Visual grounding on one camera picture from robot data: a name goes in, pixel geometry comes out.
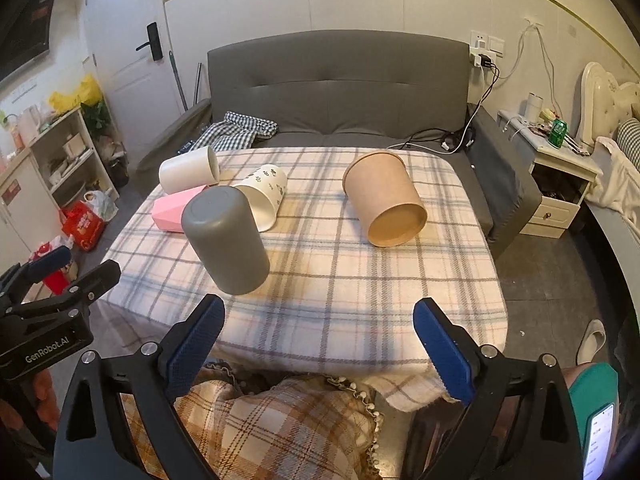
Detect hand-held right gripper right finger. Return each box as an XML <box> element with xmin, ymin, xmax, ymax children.
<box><xmin>400</xmin><ymin>297</ymin><xmax>584</xmax><ymax>480</ymax></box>

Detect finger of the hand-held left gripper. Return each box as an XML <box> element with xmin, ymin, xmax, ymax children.
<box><xmin>20</xmin><ymin>259</ymin><xmax>122</xmax><ymax>319</ymax></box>
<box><xmin>0</xmin><ymin>246</ymin><xmax>72</xmax><ymax>312</ymax></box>

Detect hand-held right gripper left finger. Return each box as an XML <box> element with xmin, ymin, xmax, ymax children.
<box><xmin>52</xmin><ymin>294</ymin><xmax>226</xmax><ymax>480</ymax></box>

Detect brown paper cup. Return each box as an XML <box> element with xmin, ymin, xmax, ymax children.
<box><xmin>342</xmin><ymin>150</ymin><xmax>429</xmax><ymax>249</ymax></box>

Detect pink faceted cup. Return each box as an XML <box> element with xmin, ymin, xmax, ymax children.
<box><xmin>151</xmin><ymin>184</ymin><xmax>208</xmax><ymax>233</ymax></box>

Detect grey plastic cup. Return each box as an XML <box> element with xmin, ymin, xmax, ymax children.
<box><xmin>181</xmin><ymin>185</ymin><xmax>271</xmax><ymax>295</ymax></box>

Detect plain white cup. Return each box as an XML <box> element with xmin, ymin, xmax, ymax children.
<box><xmin>158</xmin><ymin>146</ymin><xmax>221</xmax><ymax>195</ymax></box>

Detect white leaf-print paper cup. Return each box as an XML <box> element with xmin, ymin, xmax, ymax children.
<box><xmin>234</xmin><ymin>163</ymin><xmax>289</xmax><ymax>233</ymax></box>

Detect red shopping bag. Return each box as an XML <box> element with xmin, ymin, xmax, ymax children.
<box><xmin>61</xmin><ymin>200</ymin><xmax>108</xmax><ymax>252</ymax></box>

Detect white plastic bag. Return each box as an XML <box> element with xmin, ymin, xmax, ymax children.
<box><xmin>82</xmin><ymin>190</ymin><xmax>120</xmax><ymax>223</ymax></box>

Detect brown plaid cushion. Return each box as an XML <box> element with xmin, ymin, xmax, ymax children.
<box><xmin>120</xmin><ymin>360</ymin><xmax>386</xmax><ymax>480</ymax></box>

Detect white kettle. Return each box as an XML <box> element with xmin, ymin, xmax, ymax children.
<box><xmin>17</xmin><ymin>105</ymin><xmax>43</xmax><ymax>143</ymax></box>

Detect plaid tablecloth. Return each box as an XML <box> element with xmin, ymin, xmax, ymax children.
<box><xmin>97</xmin><ymin>146</ymin><xmax>510</xmax><ymax>413</ymax></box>

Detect white open shelf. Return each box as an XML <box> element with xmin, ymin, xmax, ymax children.
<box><xmin>27</xmin><ymin>106</ymin><xmax>121</xmax><ymax>208</ymax></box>

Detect white slipper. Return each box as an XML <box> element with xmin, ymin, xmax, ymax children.
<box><xmin>576</xmin><ymin>319</ymin><xmax>607</xmax><ymax>366</ymax></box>

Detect person's teal shorts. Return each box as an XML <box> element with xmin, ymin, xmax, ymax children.
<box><xmin>560</xmin><ymin>362</ymin><xmax>621</xmax><ymax>480</ymax></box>

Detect yellow plastic bag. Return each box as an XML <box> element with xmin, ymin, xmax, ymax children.
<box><xmin>47</xmin><ymin>74</ymin><xmax>103</xmax><ymax>115</ymax></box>

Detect white nightstand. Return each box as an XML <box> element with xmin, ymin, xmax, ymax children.
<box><xmin>496</xmin><ymin>110</ymin><xmax>605</xmax><ymax>239</ymax></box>

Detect smartphone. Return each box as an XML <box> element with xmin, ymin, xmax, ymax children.
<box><xmin>582</xmin><ymin>402</ymin><xmax>620</xmax><ymax>480</ymax></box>

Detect checkered cloth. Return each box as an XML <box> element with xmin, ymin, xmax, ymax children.
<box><xmin>192</xmin><ymin>111</ymin><xmax>279</xmax><ymax>151</ymax></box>

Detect bed with blankets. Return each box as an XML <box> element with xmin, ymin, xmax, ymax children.
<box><xmin>585</xmin><ymin>119</ymin><xmax>640</xmax><ymax>256</ymax></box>

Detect green drink can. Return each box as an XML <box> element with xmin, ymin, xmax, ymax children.
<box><xmin>548</xmin><ymin>119</ymin><xmax>570</xmax><ymax>148</ymax></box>

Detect white door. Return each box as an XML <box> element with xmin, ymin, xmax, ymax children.
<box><xmin>82</xmin><ymin>0</ymin><xmax>186</xmax><ymax>126</ymax></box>

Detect grey fabric sofa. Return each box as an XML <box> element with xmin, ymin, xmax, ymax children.
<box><xmin>136</xmin><ymin>30</ymin><xmax>543</xmax><ymax>261</ymax></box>

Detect cream bed headboard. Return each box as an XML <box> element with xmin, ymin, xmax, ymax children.
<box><xmin>580</xmin><ymin>61</ymin><xmax>640</xmax><ymax>151</ymax></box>

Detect mop handle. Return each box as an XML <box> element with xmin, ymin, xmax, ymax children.
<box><xmin>167</xmin><ymin>52</ymin><xmax>188</xmax><ymax>111</ymax></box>

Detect wall television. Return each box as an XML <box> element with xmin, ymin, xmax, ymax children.
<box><xmin>0</xmin><ymin>0</ymin><xmax>53</xmax><ymax>83</ymax></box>

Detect black door lock handle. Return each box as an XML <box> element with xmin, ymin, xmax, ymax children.
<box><xmin>136</xmin><ymin>22</ymin><xmax>163</xmax><ymax>62</ymax></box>

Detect black charger cable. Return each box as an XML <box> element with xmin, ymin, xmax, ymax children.
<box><xmin>387</xmin><ymin>55</ymin><xmax>501</xmax><ymax>154</ymax></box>

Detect white charger cable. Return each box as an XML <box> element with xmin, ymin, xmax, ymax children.
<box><xmin>500</xmin><ymin>17</ymin><xmax>568</xmax><ymax>117</ymax></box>

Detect white wall outlet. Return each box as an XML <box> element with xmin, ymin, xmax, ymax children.
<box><xmin>469</xmin><ymin>31</ymin><xmax>506</xmax><ymax>56</ymax></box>

